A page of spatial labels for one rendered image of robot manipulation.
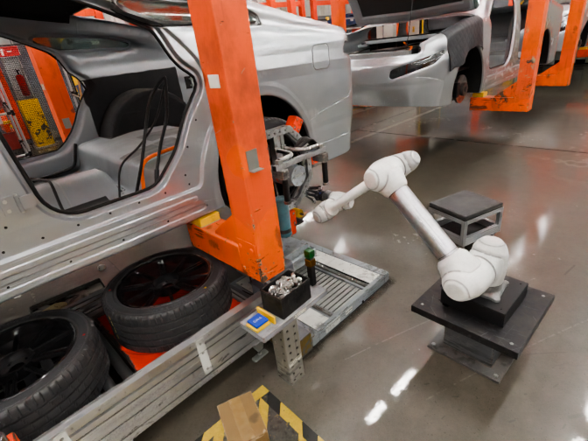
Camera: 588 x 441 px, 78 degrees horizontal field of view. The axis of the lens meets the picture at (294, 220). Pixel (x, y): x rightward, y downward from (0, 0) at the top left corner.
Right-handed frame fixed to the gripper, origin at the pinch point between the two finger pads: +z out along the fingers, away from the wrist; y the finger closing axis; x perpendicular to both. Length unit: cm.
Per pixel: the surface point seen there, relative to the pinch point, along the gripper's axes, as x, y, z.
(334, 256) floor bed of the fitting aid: -49, -31, -13
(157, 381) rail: 76, -121, -38
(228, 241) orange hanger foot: 59, -53, -22
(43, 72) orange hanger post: 122, 12, 228
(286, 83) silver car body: 50, 51, 6
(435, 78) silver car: -136, 196, 20
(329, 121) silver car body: 0, 56, 6
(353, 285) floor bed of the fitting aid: -37, -45, -45
